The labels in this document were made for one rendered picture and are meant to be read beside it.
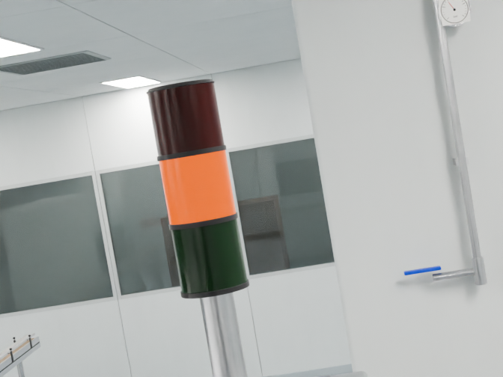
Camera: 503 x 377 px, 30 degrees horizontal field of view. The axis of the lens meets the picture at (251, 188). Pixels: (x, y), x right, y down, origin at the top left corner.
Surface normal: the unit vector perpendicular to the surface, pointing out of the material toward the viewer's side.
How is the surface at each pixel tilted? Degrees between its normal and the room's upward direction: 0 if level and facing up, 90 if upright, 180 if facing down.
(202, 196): 90
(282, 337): 90
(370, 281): 90
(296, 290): 90
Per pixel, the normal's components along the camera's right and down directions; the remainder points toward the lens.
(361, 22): -0.07, 0.07
